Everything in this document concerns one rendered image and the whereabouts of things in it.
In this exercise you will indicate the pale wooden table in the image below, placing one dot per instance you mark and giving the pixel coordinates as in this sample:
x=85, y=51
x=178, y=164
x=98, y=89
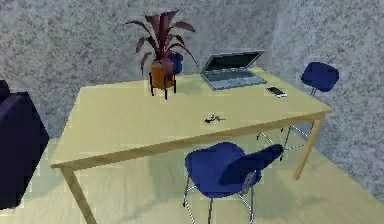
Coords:
x=133, y=116

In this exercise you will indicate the black and white phone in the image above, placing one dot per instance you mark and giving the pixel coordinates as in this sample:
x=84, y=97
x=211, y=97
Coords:
x=276, y=91

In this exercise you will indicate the red plant in orange pot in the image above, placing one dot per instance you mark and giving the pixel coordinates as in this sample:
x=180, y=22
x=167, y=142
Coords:
x=162, y=63

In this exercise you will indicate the dark navy sofa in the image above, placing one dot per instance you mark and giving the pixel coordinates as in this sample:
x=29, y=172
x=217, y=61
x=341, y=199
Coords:
x=18, y=146

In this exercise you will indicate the small black key bunch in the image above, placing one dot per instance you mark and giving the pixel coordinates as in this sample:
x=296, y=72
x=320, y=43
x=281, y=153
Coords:
x=213, y=118

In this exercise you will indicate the grey open laptop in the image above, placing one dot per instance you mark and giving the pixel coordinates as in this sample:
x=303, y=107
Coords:
x=230, y=75

